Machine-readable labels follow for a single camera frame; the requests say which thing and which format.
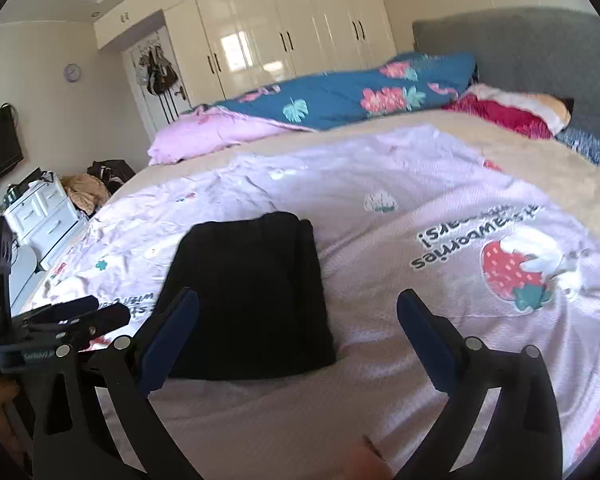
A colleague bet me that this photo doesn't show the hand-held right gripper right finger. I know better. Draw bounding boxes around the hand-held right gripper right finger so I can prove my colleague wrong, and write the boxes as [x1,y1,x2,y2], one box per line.
[395,289,563,480]

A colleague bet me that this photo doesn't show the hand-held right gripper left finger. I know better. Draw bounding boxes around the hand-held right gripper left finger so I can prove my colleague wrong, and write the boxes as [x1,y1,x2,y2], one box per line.
[32,287,201,480]

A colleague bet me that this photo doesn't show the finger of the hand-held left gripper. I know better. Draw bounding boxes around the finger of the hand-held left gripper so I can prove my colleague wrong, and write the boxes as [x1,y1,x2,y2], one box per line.
[47,296,101,322]
[75,304,131,337]

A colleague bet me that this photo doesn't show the black long-sleeved sweater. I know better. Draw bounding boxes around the black long-sleeved sweater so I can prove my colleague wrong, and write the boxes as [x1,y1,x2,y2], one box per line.
[155,211,337,381]

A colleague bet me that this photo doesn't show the person's right hand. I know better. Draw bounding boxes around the person's right hand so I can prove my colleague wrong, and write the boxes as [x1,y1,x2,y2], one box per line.
[337,435,396,480]

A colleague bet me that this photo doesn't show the pale grey oval table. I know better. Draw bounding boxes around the pale grey oval table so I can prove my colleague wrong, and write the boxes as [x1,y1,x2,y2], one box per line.
[9,245,38,301]

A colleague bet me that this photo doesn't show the white drawer cabinet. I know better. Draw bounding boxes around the white drawer cabinet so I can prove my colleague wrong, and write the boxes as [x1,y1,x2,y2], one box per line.
[4,177,88,271]

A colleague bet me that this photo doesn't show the brown cloth pile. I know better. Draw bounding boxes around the brown cloth pile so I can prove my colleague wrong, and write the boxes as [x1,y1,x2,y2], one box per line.
[60,174,112,216]

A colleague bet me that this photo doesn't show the lavender strawberry printed blanket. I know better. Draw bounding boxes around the lavender strawberry printed blanket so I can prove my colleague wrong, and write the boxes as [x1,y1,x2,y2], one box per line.
[10,125,600,480]

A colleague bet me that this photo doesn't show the beige bed sheet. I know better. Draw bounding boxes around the beige bed sheet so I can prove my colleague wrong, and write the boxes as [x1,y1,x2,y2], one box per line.
[95,110,600,251]

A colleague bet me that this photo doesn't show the pink pillow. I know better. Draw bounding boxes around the pink pillow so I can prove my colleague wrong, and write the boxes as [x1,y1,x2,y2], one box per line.
[147,105,316,166]

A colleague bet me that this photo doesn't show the white door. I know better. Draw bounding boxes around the white door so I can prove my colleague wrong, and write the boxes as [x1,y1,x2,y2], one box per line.
[122,30,196,133]

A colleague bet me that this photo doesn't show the red and cream pillow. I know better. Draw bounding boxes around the red and cream pillow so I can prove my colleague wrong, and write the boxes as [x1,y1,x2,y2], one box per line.
[442,84,573,140]

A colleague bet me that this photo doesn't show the hanging handbags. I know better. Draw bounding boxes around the hanging handbags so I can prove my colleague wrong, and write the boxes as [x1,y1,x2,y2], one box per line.
[139,45,178,96]

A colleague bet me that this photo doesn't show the blue patterned pillow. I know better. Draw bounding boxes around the blue patterned pillow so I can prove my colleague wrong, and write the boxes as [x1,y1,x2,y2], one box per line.
[555,125,600,181]

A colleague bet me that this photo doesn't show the blue floral quilt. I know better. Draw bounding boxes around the blue floral quilt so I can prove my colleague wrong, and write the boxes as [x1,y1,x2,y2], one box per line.
[215,51,477,131]

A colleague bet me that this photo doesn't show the grey upholstered headboard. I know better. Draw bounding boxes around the grey upholstered headboard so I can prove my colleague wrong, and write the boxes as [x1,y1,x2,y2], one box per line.
[412,6,600,151]

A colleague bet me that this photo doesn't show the cream glossy wardrobe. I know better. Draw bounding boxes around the cream glossy wardrobe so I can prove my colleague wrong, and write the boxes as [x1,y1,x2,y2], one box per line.
[92,0,398,106]

